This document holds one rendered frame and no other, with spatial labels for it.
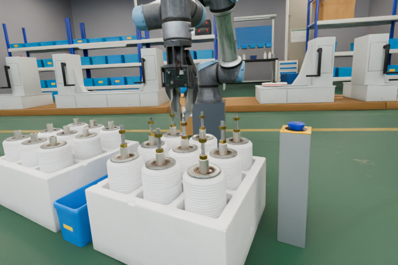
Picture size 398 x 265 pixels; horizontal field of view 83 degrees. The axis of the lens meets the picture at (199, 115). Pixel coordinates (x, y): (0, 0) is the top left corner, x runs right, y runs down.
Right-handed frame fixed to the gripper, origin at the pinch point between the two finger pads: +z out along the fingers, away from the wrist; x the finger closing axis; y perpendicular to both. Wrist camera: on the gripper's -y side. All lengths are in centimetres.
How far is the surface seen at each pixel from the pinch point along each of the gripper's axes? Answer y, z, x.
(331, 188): -27, 35, 51
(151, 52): -214, -40, -87
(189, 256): 22.6, 25.1, 5.1
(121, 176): 12.7, 13.0, -13.7
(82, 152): -8.0, 14.5, -40.0
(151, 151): 1.3, 10.3, -9.9
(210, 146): -7.1, 11.4, 6.6
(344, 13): -482, -125, 242
